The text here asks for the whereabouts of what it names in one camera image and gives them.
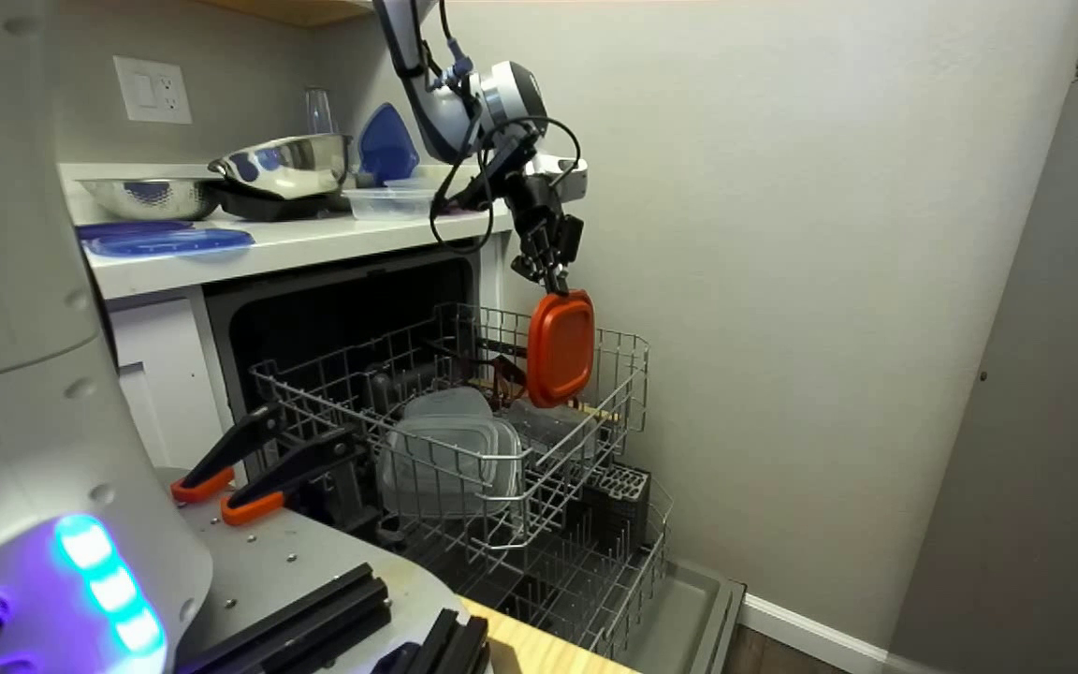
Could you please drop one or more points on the steel mixing bowl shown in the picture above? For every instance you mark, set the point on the steel mixing bowl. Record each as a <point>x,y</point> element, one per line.
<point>281,182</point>

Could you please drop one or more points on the blue flat lid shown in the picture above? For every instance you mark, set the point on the blue flat lid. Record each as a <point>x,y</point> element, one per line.
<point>158,237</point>

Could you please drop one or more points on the white lower dishrack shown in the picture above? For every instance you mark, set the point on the white lower dishrack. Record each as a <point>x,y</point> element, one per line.
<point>576,583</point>

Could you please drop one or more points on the grey side door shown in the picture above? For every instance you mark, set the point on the grey side door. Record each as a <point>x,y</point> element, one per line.
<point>998,573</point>

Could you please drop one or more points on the open dishwasher door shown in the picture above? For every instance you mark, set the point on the open dishwasher door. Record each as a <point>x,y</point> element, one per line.
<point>687,620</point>

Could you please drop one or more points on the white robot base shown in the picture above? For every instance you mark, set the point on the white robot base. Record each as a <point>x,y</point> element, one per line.
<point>101,573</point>

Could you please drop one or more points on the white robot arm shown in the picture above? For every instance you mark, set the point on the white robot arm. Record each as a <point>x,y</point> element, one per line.
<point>497,138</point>

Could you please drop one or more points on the clear plastic container lower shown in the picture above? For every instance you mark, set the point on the clear plastic container lower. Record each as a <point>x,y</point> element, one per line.
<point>475,503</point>

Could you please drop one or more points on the small dark blue lid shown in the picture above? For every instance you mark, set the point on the small dark blue lid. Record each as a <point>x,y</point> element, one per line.
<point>389,148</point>

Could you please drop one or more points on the clear plastic container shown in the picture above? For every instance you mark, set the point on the clear plastic container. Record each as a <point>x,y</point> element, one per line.
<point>442,443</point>
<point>475,503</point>

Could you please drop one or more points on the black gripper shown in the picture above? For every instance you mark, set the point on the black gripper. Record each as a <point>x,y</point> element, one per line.
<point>538,197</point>

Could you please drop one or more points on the black cutlery basket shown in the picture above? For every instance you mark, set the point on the black cutlery basket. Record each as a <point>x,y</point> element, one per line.
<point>620,508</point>

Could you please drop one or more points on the black aluminium rail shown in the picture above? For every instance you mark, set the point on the black aluminium rail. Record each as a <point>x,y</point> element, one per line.
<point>304,635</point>

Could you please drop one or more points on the red plastic lid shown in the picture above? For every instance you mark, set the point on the red plastic lid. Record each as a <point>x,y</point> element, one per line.
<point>561,345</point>

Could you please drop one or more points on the wall power outlet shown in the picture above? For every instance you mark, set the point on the wall power outlet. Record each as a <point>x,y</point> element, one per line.
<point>152,91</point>

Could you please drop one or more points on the black orange clamp right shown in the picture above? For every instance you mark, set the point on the black orange clamp right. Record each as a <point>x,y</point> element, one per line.
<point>268,494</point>

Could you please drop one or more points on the clear plastic container upper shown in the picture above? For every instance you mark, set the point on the clear plastic container upper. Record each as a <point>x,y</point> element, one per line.
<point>442,443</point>

